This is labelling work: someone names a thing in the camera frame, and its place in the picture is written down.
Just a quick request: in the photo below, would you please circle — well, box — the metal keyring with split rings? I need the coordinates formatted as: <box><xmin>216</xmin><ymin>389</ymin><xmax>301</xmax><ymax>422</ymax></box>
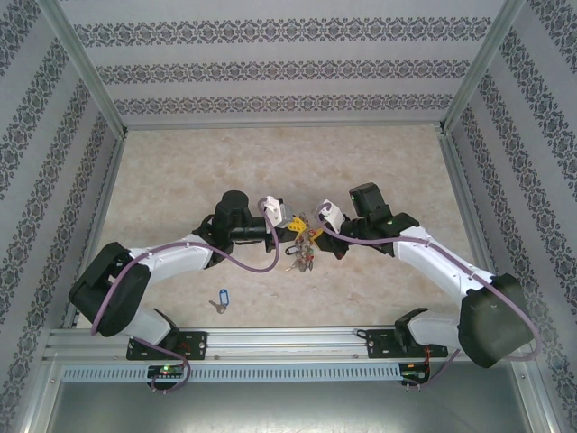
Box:
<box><xmin>284</xmin><ymin>216</ymin><xmax>322</xmax><ymax>275</ymax></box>

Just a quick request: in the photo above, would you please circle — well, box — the blue tag with key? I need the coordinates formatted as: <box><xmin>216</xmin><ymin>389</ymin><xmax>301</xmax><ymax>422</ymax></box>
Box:
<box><xmin>207</xmin><ymin>288</ymin><xmax>232</xmax><ymax>315</ymax></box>

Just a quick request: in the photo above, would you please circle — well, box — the small circuit board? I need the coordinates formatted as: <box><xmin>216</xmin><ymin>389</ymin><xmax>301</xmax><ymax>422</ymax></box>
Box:
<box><xmin>400</xmin><ymin>363</ymin><xmax>432</xmax><ymax>384</ymax></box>
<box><xmin>147</xmin><ymin>364</ymin><xmax>186</xmax><ymax>379</ymax></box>

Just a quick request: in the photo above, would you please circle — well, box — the grey metal panel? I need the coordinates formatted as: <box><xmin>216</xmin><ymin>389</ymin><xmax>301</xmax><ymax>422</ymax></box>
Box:
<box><xmin>44</xmin><ymin>381</ymin><xmax>542</xmax><ymax>433</ymax></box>

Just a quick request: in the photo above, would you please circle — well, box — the aluminium frame rail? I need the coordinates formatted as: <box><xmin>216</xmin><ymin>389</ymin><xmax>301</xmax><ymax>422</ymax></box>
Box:
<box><xmin>60</xmin><ymin>133</ymin><xmax>130</xmax><ymax>330</ymax></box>
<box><xmin>439</xmin><ymin>130</ymin><xmax>515</xmax><ymax>326</ymax></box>
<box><xmin>121</xmin><ymin>117</ymin><xmax>447</xmax><ymax>132</ymax></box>

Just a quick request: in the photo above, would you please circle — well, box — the wide aluminium mounting rail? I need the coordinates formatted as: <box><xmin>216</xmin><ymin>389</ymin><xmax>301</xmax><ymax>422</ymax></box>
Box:
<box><xmin>42</xmin><ymin>327</ymin><xmax>536</xmax><ymax>362</ymax></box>

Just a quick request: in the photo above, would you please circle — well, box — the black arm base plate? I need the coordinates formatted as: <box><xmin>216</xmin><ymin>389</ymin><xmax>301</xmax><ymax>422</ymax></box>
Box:
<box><xmin>363</xmin><ymin>327</ymin><xmax>450</xmax><ymax>360</ymax></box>
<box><xmin>125</xmin><ymin>330</ymin><xmax>209</xmax><ymax>361</ymax></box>

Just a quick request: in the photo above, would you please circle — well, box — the grey slotted cable duct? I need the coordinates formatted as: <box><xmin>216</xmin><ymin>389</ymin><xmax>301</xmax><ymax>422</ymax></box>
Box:
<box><xmin>60</xmin><ymin>363</ymin><xmax>405</xmax><ymax>383</ymax></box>

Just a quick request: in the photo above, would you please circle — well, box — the aluminium frame post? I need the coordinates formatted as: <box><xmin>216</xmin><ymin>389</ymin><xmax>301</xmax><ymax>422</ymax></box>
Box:
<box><xmin>513</xmin><ymin>360</ymin><xmax>556</xmax><ymax>433</ymax></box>
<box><xmin>12</xmin><ymin>354</ymin><xmax>64</xmax><ymax>433</ymax></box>
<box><xmin>38</xmin><ymin>0</ymin><xmax>130</xmax><ymax>136</ymax></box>
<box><xmin>439</xmin><ymin>0</ymin><xmax>528</xmax><ymax>134</ymax></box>

